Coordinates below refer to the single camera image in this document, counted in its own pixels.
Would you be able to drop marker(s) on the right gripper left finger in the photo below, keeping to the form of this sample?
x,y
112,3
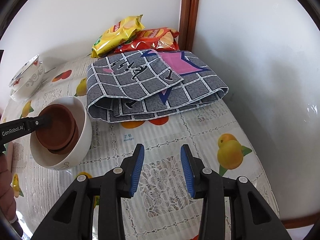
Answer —
x,y
71,217

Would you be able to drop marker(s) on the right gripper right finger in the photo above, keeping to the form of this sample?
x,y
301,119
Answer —
x,y
251,216

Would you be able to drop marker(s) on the brown clay bowl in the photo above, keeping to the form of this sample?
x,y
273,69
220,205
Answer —
x,y
67,144
55,111

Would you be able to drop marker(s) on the person's left hand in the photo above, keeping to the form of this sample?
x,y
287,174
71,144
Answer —
x,y
7,200

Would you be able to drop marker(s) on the large white ceramic bowl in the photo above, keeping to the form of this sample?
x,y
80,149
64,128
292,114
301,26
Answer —
x,y
29,87

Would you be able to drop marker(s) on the blue patterned porcelain bowl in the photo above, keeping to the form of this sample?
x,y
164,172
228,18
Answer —
x,y
24,73

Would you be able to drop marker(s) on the fruit print tablecloth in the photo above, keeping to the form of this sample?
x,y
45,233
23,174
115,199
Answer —
x,y
161,208

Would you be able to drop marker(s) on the grey checked folded cloth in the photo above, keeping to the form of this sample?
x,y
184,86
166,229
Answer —
x,y
146,84

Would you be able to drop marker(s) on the yellow chips bag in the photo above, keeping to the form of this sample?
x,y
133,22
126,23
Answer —
x,y
117,35

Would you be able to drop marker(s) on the red chips bag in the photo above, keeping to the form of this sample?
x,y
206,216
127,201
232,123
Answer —
x,y
159,39

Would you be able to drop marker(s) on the brown wooden door frame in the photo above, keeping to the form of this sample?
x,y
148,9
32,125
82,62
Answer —
x,y
188,18

